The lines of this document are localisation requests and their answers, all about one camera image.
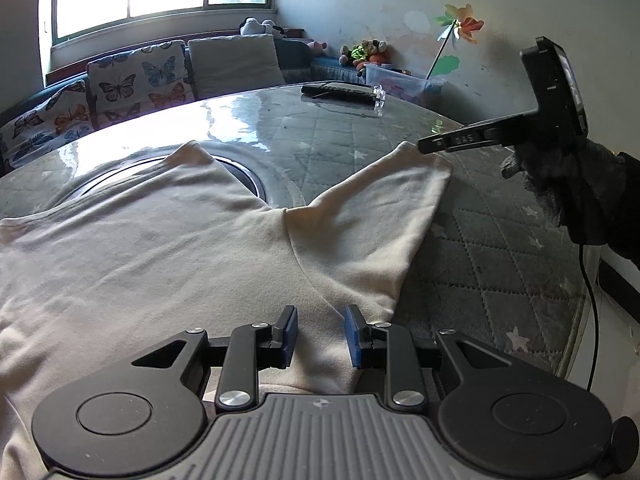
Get person's right hand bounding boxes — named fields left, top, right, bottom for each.
left=501, top=136, right=627, bottom=247

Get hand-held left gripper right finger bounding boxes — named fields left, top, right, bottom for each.
left=344, top=305, right=512, bottom=413

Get person's right forearm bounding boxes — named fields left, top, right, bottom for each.
left=607, top=151, right=640, bottom=262

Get beige cushion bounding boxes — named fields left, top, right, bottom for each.
left=187, top=34, right=287, bottom=101

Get colourful pinwheel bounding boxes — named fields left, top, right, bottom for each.
left=426, top=3, right=485, bottom=80

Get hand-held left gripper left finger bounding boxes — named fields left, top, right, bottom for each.
left=131, top=305, right=299, bottom=413

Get black remote control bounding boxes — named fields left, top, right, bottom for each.
left=301, top=81, right=375, bottom=105

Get clear plastic storage box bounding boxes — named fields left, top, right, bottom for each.
left=364, top=62, right=446, bottom=107

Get orange green plush toy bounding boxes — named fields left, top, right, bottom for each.
left=350, top=39, right=392, bottom=72

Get black cable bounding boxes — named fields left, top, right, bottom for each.
left=577, top=242, right=601, bottom=392

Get cream shirt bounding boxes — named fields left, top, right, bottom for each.
left=0, top=140, right=454, bottom=480

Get white plush toy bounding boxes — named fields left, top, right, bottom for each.
left=239, top=16, right=287, bottom=39

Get blue sofa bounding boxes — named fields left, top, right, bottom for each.
left=0, top=35, right=371, bottom=176

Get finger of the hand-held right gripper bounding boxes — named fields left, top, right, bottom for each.
left=417, top=112, right=535, bottom=155

